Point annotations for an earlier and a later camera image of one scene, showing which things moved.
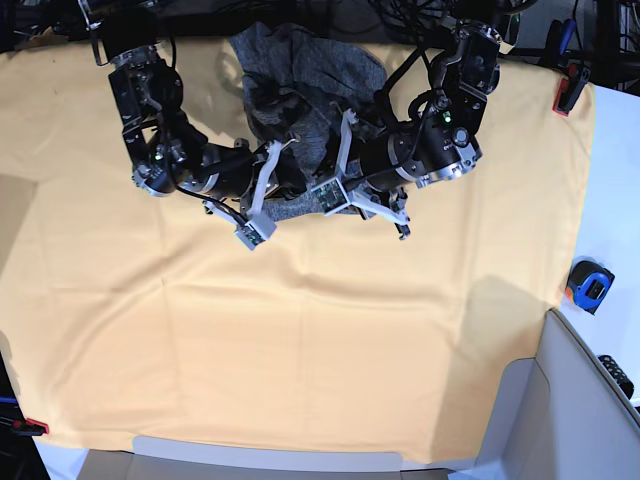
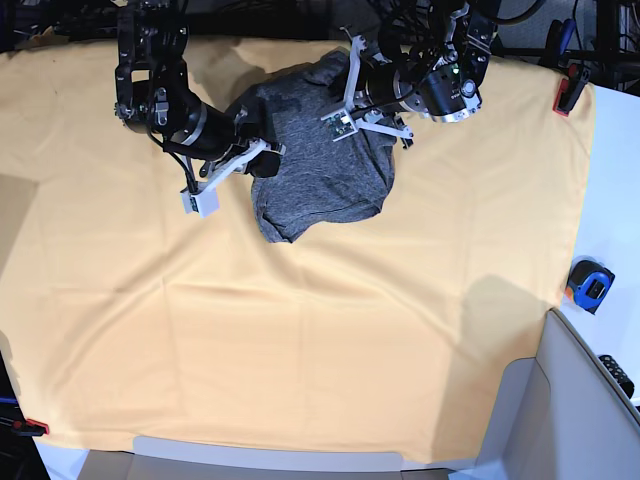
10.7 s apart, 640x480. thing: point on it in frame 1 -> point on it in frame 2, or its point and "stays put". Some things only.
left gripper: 238,173 -> 211,134
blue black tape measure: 589,283 stays put
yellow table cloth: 149,322 stays put
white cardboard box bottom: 181,458 stays put
